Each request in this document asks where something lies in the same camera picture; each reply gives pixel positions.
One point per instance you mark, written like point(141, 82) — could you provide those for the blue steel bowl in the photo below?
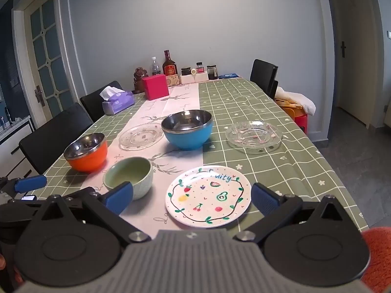
point(186, 139)

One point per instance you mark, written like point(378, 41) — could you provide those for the white box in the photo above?
point(201, 77)
point(187, 79)

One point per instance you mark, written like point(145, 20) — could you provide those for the small red-label bottle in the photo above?
point(199, 67)

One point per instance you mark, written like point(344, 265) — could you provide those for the white cabinet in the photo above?
point(12, 140)

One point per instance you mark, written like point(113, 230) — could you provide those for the glass-pane door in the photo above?
point(45, 52)

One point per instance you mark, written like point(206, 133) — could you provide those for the tall dark glass jar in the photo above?
point(212, 72)

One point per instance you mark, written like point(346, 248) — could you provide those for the purple tissue box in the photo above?
point(117, 103)

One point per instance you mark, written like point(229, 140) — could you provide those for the brown liquor bottle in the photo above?
point(169, 67)

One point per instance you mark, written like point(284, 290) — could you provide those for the white fruit-print plate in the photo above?
point(207, 198)

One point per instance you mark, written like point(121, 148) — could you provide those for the clear water bottle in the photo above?
point(155, 67)

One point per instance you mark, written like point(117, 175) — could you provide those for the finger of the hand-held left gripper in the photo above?
point(30, 183)

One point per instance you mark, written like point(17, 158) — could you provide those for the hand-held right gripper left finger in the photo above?
point(119, 193)

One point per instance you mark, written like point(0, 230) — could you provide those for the blue packet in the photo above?
point(228, 75)

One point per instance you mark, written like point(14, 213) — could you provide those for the white table runner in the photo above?
point(183, 100)

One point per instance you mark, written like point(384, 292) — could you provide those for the plain door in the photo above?
point(351, 76)

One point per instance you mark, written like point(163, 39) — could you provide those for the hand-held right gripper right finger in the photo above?
point(264, 197)

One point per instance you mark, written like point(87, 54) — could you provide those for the green checked tablecloth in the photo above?
point(244, 103)

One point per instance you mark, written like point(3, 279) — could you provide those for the red stool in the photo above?
point(297, 119)

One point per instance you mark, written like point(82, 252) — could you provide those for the cream patterned box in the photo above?
point(173, 80)

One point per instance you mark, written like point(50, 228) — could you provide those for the clear glass plate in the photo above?
point(253, 137)
point(139, 136)

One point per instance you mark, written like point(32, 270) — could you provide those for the pink box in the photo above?
point(155, 87)

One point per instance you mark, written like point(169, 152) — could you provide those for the orange steel bowl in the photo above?
point(88, 161)

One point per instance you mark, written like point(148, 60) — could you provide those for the black chair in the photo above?
point(55, 137)
point(262, 73)
point(97, 100)

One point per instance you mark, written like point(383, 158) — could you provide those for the green ceramic bowl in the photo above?
point(128, 172)

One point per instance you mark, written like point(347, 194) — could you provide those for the brown figurine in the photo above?
point(139, 79)

